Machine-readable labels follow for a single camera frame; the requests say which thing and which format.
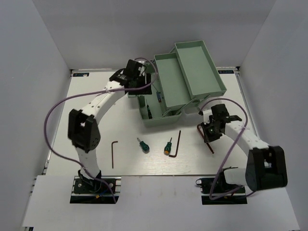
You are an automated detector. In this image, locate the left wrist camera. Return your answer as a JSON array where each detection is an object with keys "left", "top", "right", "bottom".
[{"left": 123, "top": 59, "right": 143, "bottom": 77}]

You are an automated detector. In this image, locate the brown hex key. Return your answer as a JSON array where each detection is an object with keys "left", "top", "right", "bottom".
[
  {"left": 197, "top": 123, "right": 214, "bottom": 154},
  {"left": 111, "top": 141, "right": 118, "bottom": 169},
  {"left": 168, "top": 130, "right": 181, "bottom": 158}
]

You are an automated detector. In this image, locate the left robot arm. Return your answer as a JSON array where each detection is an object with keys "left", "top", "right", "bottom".
[{"left": 68, "top": 59, "right": 150, "bottom": 192}]

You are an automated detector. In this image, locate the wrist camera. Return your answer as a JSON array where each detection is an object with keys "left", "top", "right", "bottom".
[
  {"left": 123, "top": 59, "right": 143, "bottom": 77},
  {"left": 199, "top": 109, "right": 212, "bottom": 124}
]

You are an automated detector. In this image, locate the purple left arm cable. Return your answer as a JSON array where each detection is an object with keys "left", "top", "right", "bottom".
[{"left": 44, "top": 57, "right": 157, "bottom": 203}]

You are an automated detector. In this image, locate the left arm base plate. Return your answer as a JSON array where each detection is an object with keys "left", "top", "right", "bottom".
[{"left": 70, "top": 176, "right": 121, "bottom": 205}]

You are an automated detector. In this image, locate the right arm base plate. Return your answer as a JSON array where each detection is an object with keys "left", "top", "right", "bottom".
[{"left": 195, "top": 178, "right": 247, "bottom": 205}]

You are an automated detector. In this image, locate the green toolbox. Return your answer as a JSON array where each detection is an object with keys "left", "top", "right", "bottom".
[{"left": 129, "top": 40, "right": 227, "bottom": 127}]

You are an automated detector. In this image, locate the blue handled screwdriver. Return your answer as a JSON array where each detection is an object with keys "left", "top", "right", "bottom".
[{"left": 156, "top": 91, "right": 162, "bottom": 103}]

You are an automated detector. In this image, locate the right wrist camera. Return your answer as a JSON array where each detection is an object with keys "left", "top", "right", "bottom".
[{"left": 199, "top": 109, "right": 212, "bottom": 124}]

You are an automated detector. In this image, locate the black green precision screwdriver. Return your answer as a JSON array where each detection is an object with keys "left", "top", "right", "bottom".
[{"left": 145, "top": 99, "right": 153, "bottom": 119}]

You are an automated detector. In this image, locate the green stubby phillips screwdriver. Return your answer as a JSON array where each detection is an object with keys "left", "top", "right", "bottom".
[{"left": 164, "top": 138, "right": 172, "bottom": 155}]

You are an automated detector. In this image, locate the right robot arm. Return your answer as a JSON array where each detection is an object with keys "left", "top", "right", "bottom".
[{"left": 200, "top": 103, "right": 288, "bottom": 192}]

